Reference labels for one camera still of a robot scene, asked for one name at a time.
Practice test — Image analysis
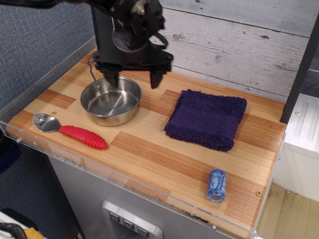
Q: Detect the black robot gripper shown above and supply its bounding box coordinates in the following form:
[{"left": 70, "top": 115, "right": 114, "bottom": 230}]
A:
[{"left": 92, "top": 45, "right": 173, "bottom": 89}]

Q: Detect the dark blue towel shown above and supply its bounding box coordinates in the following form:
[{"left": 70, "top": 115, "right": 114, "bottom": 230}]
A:
[{"left": 164, "top": 89, "right": 247, "bottom": 152}]

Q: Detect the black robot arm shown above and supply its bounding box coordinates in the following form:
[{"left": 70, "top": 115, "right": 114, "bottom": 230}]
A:
[{"left": 85, "top": 0, "right": 173, "bottom": 89}]

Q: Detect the stainless steel small pan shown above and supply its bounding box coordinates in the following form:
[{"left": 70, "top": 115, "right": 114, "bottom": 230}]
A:
[{"left": 80, "top": 60, "right": 142, "bottom": 126}]

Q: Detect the blue gum bottle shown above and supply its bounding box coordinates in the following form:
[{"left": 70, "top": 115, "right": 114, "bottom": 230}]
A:
[{"left": 206, "top": 169, "right": 227, "bottom": 203}]

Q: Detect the stainless steel toy fridge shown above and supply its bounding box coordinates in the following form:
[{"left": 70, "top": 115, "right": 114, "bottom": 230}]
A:
[{"left": 49, "top": 157, "right": 252, "bottom": 239}]

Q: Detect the white side cabinet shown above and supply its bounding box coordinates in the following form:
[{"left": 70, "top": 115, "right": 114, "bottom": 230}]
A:
[{"left": 273, "top": 94, "right": 319, "bottom": 201}]

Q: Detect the yellow black object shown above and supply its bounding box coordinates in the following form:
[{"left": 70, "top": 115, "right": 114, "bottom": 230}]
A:
[{"left": 0, "top": 223, "right": 44, "bottom": 239}]

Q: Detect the black left shelf post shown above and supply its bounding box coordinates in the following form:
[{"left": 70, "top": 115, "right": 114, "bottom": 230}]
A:
[{"left": 91, "top": 6, "right": 115, "bottom": 56}]

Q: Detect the black shelf post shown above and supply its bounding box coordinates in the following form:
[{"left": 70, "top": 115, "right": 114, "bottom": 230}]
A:
[
  {"left": 280, "top": 15, "right": 319, "bottom": 124},
  {"left": 91, "top": 6, "right": 115, "bottom": 56}
]

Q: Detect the red handled metal spoon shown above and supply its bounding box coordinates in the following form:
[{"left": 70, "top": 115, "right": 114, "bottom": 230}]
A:
[{"left": 32, "top": 113, "right": 108, "bottom": 149}]

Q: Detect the black right shelf post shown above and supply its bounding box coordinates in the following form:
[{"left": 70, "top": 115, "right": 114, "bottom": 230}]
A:
[{"left": 280, "top": 15, "right": 319, "bottom": 124}]

